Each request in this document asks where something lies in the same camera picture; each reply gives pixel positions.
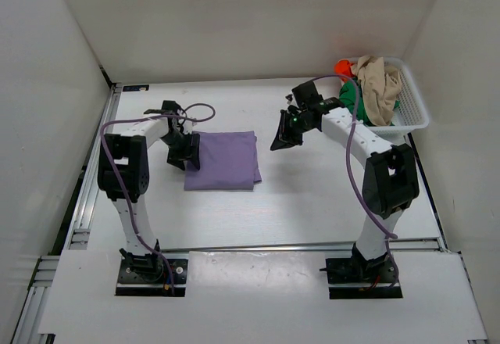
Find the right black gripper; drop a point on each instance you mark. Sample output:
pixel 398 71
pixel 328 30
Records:
pixel 289 126

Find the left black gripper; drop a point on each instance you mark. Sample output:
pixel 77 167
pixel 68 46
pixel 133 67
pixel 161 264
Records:
pixel 187 147

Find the purple t shirt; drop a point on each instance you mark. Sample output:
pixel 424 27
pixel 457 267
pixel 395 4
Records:
pixel 228 162

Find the beige t shirt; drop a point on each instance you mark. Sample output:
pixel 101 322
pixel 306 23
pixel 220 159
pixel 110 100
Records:
pixel 381 84

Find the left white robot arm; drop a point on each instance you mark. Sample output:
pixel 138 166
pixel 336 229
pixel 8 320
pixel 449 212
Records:
pixel 123 175

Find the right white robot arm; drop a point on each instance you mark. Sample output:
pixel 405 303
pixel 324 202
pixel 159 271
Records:
pixel 382 175

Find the green t shirt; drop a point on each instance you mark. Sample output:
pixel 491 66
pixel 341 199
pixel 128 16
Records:
pixel 347 95

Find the orange t shirt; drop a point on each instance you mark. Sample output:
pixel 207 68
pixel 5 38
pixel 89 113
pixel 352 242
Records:
pixel 343 67

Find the black label sticker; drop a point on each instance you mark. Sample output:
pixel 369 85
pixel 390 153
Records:
pixel 135 88

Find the white plastic basket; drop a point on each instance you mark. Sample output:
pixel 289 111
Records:
pixel 411 113

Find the white front board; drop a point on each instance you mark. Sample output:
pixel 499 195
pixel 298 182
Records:
pixel 260 298

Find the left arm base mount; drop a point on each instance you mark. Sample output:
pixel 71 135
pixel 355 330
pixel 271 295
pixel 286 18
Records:
pixel 150 276

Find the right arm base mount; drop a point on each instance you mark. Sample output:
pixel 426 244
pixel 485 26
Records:
pixel 354 277

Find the aluminium frame rail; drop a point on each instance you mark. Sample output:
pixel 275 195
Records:
pixel 303 204

